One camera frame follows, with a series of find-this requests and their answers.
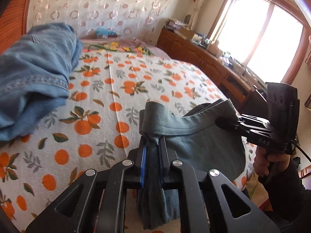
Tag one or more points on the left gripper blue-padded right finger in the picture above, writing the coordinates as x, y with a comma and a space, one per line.
209, 201

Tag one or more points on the circle-pattern sheer curtain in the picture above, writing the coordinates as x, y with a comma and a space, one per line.
127, 18

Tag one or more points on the floral pink blanket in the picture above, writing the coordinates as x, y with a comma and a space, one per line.
131, 45

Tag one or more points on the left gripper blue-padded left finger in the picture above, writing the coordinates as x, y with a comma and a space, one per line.
95, 202

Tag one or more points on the stack of papers on cabinet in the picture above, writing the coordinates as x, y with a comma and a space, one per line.
174, 24

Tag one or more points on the blue item box at headboard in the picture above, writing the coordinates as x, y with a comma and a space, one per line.
105, 33

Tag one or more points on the cardboard box on cabinet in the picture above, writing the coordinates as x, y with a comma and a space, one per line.
186, 32

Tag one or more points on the wooden-framed window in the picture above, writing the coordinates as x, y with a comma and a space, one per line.
268, 37

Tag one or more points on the person's right hand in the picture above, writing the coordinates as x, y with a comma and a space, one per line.
263, 159

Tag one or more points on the orange-print bed sheet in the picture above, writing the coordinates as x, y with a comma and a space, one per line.
96, 128

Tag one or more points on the folded blue denim jeans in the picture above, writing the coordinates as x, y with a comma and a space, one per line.
35, 73

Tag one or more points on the wooden sideboard cabinet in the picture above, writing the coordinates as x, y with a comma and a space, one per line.
245, 97

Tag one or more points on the white bottle on cabinet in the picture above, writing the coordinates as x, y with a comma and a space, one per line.
214, 47

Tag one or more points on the person's right forearm dark sleeve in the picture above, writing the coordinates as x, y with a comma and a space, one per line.
290, 201

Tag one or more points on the grey-blue shorts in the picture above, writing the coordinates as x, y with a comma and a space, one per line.
197, 140

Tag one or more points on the wooden louvred wardrobe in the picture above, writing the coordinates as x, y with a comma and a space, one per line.
13, 21

